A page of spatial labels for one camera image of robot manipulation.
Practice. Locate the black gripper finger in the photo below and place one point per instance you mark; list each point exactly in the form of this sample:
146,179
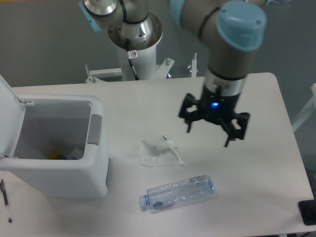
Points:
190,111
235,126

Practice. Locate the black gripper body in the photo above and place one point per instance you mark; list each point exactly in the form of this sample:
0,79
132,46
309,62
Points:
213,106

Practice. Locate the white push-lid trash can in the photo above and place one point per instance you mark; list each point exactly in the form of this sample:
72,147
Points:
55,143

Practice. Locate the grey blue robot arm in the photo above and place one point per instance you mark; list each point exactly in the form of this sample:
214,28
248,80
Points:
233,30

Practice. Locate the crumpled white plastic wrapper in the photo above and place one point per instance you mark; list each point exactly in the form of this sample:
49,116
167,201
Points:
160,152

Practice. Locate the crushed clear plastic bottle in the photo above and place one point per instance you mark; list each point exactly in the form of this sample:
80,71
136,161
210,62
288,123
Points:
189,191

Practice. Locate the black device at right edge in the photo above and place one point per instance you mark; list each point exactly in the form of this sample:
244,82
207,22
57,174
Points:
308,211

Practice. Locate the black clear pen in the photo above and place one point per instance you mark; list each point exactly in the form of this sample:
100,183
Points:
5,198

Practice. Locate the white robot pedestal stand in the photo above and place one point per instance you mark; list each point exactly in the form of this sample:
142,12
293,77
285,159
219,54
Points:
136,45

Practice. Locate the white frame at right edge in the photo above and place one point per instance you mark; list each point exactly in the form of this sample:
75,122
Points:
306,111

